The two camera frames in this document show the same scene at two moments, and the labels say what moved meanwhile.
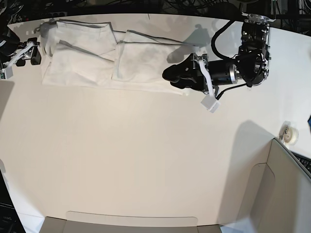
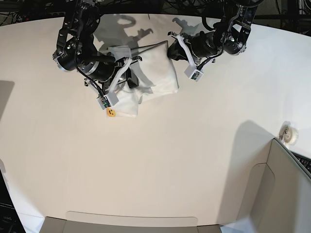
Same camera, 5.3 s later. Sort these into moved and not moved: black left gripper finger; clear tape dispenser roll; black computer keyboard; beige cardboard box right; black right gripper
Moved: black right gripper; black left gripper finger
Not moved: clear tape dispenser roll; black computer keyboard; beige cardboard box right
